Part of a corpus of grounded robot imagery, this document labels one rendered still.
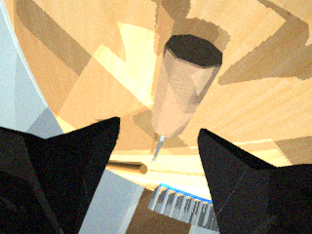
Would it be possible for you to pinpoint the blue flat strip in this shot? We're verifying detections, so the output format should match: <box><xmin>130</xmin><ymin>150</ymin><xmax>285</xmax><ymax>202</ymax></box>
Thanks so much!
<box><xmin>159</xmin><ymin>183</ymin><xmax>212</xmax><ymax>203</ymax></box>

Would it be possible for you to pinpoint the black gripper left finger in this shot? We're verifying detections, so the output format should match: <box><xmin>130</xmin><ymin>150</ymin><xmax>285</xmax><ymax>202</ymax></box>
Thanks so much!
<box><xmin>0</xmin><ymin>117</ymin><xmax>121</xmax><ymax>234</ymax></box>

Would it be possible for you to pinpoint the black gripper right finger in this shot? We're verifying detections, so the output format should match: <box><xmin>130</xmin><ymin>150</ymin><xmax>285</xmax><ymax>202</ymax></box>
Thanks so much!
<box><xmin>198</xmin><ymin>129</ymin><xmax>312</xmax><ymax>234</ymax></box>

